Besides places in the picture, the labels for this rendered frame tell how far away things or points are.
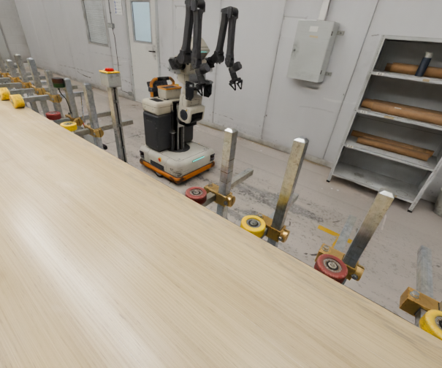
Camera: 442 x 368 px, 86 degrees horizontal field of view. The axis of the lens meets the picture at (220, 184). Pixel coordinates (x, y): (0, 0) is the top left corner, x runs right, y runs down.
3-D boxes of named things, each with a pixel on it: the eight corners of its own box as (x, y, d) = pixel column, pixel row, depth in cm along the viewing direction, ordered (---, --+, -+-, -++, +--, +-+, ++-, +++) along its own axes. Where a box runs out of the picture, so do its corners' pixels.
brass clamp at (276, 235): (258, 221, 96) (260, 211, 93) (288, 237, 90) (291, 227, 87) (250, 228, 92) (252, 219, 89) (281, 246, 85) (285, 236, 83)
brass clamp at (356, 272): (318, 252, 84) (324, 242, 81) (359, 273, 77) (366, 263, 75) (313, 262, 79) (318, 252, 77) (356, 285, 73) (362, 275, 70)
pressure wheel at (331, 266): (335, 306, 66) (351, 280, 59) (306, 297, 67) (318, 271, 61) (332, 282, 72) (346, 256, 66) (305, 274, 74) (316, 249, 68)
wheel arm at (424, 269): (415, 251, 88) (421, 243, 86) (426, 256, 86) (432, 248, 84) (410, 354, 58) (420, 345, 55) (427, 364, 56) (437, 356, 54)
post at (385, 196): (324, 293, 88) (381, 185, 62) (334, 299, 86) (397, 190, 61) (321, 300, 85) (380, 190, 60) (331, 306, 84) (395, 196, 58)
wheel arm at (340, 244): (345, 220, 100) (349, 212, 98) (353, 224, 98) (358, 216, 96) (311, 292, 69) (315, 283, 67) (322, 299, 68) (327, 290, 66)
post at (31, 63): (51, 123, 193) (31, 57, 168) (53, 124, 191) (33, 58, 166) (47, 124, 190) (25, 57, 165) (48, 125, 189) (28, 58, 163)
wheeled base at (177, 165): (138, 164, 281) (136, 144, 268) (177, 150, 325) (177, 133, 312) (177, 186, 248) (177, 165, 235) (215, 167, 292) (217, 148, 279)
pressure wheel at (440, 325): (450, 372, 54) (484, 348, 48) (414, 366, 54) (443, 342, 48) (427, 335, 61) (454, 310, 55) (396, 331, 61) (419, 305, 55)
